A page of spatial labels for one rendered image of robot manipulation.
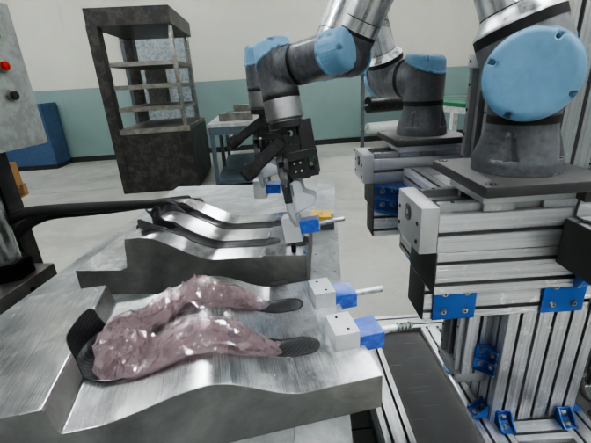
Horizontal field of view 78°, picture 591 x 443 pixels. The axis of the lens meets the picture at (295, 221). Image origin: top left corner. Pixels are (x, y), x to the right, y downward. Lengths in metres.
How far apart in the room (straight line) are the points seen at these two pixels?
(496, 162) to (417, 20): 7.22
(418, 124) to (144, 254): 0.83
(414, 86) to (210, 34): 6.35
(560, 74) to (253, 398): 0.55
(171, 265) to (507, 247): 0.66
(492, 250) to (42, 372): 0.72
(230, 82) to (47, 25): 3.13
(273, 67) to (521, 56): 0.40
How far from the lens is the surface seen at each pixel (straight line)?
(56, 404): 0.52
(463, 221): 0.71
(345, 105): 7.46
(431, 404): 1.40
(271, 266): 0.75
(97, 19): 4.96
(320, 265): 0.88
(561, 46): 0.58
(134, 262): 0.84
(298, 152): 0.73
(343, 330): 0.54
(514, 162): 0.73
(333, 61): 0.68
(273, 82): 0.74
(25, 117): 1.42
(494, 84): 0.58
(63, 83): 8.04
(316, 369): 0.52
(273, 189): 1.04
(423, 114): 1.18
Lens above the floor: 1.21
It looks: 21 degrees down
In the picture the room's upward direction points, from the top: 3 degrees counter-clockwise
